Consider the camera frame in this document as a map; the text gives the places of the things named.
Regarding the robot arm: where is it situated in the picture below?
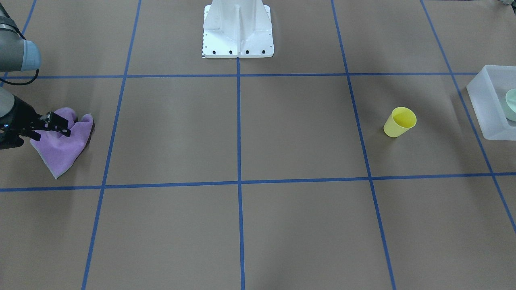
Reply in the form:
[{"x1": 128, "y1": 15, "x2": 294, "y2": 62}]
[{"x1": 0, "y1": 6, "x2": 71, "y2": 150}]

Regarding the mint green bowl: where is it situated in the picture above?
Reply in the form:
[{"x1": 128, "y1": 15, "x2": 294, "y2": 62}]
[{"x1": 502, "y1": 89, "x2": 516, "y2": 122}]

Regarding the yellow plastic cup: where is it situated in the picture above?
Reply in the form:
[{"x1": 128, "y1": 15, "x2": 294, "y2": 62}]
[{"x1": 383, "y1": 107, "x2": 418, "y2": 138}]

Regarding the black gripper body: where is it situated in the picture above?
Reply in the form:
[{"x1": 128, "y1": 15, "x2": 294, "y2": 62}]
[{"x1": 0, "y1": 97, "x2": 50, "y2": 150}]

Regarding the clear plastic box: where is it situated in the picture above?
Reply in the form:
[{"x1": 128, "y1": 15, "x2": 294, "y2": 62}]
[{"x1": 466, "y1": 65, "x2": 516, "y2": 141}]

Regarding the purple cloth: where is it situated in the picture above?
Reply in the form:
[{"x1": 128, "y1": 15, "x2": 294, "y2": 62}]
[{"x1": 30, "y1": 107, "x2": 94, "y2": 179}]

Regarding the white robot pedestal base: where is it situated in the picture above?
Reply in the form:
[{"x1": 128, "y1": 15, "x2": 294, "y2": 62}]
[{"x1": 202, "y1": 0, "x2": 275, "y2": 58}]

